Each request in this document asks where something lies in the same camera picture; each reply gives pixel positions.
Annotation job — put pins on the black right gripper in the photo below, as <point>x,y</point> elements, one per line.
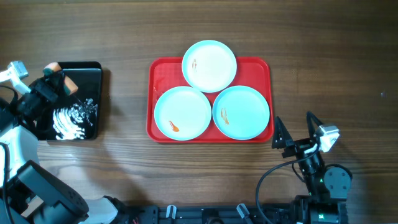
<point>298,148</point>

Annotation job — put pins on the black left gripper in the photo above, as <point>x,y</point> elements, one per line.
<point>47,90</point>

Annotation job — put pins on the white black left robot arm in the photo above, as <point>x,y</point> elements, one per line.
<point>29,193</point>

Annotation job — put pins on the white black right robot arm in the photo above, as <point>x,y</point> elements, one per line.
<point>327,185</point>

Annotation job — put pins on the black water tray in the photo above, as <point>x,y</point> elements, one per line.
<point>75,117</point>

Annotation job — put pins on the red plastic tray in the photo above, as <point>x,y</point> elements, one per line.
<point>166,73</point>

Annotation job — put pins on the right light blue plate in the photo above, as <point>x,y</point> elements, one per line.
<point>241,112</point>

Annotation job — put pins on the light blue plate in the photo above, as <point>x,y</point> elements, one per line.
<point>241,112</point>
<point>209,66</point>
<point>182,113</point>

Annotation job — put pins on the top light blue plate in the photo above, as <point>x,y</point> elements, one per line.
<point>209,66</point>

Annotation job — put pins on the left light blue plate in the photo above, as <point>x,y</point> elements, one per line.
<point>182,113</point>

